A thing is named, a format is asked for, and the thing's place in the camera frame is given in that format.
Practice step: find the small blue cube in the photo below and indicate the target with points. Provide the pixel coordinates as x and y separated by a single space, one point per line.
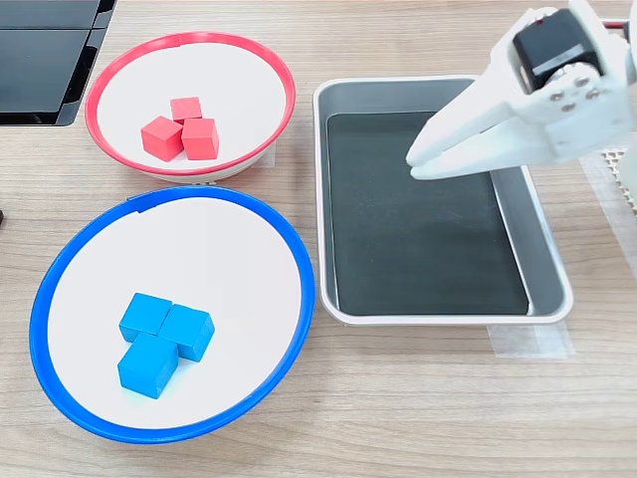
191 331
148 367
144 311

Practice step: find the white plate red rim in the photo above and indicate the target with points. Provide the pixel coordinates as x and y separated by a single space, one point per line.
234 84

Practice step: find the clear tape strip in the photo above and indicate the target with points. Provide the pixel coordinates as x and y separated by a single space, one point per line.
597 179
532 341

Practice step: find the steel tray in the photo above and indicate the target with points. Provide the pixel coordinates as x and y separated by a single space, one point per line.
542 249

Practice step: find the black glossy panel device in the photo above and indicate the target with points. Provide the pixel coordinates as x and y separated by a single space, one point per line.
40 70

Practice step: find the white plate blue rim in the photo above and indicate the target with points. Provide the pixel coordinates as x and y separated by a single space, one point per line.
199 249

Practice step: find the small red cube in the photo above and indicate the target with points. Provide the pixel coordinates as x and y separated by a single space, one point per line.
161 138
185 107
200 139

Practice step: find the black mat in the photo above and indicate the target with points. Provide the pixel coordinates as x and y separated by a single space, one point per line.
423 249

